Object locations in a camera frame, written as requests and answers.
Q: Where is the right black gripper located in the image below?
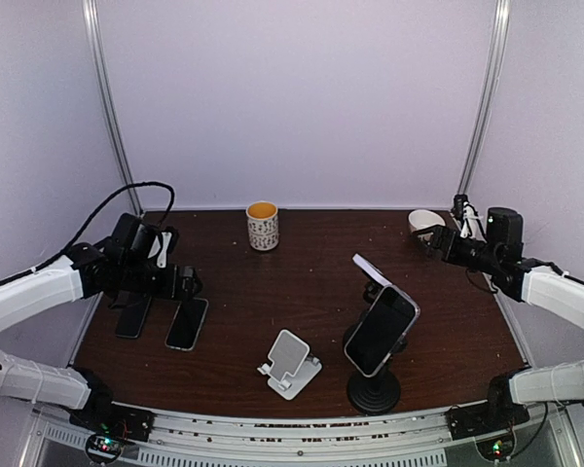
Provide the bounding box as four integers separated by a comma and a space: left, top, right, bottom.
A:
413, 225, 501, 274

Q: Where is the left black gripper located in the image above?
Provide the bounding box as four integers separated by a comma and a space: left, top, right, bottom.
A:
120, 258, 202, 302

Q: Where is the small black phone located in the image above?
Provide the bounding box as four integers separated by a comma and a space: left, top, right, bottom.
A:
115, 297, 152, 340

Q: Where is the large black phone silver edge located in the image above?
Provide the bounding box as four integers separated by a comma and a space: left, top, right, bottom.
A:
344, 285, 420, 377

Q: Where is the white folding phone stand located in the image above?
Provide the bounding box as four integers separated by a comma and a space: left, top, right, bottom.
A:
257, 329, 322, 401

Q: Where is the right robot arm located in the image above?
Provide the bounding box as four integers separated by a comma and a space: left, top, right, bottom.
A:
410, 207, 584, 430

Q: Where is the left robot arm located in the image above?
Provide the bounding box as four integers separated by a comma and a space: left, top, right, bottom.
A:
0, 213, 202, 432

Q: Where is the black stand with white pad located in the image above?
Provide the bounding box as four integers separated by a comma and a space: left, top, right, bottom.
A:
352, 253, 392, 305

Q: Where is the white ceramic bowl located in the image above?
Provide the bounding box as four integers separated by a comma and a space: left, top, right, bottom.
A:
408, 209, 446, 233

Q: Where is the patterned mug yellow inside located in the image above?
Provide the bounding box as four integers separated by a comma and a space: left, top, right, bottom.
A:
245, 200, 279, 252

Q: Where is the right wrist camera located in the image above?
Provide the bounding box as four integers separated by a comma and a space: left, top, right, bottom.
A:
452, 194, 484, 238

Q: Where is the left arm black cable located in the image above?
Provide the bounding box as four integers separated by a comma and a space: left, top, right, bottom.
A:
28, 180, 176, 273

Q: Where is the right aluminium frame post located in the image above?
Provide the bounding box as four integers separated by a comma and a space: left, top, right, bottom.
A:
456, 0, 511, 195

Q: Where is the aluminium frame post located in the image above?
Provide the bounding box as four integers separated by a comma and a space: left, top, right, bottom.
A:
456, 0, 511, 195
82, 0, 134, 187

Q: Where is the front aluminium rail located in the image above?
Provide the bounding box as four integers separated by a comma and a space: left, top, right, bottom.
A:
18, 388, 584, 467

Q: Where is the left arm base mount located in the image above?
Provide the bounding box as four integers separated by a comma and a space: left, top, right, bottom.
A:
68, 381, 155, 466

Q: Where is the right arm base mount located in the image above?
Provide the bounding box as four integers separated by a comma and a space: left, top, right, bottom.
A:
446, 376, 530, 463

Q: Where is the left aluminium frame post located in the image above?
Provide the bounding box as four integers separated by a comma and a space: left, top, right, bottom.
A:
82, 0, 134, 187

